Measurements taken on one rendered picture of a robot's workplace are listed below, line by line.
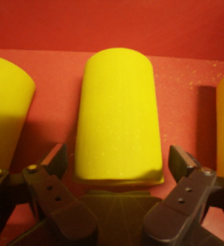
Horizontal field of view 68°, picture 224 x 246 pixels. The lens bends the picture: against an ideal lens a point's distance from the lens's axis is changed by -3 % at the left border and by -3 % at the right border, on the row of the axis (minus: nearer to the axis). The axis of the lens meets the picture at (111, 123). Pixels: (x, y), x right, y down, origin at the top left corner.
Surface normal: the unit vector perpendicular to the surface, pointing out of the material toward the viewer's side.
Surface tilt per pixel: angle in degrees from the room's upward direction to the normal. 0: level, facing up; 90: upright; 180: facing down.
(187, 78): 0
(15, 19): 90
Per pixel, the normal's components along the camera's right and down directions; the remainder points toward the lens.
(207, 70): -0.02, -0.40
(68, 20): -0.10, 0.91
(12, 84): 0.83, -0.14
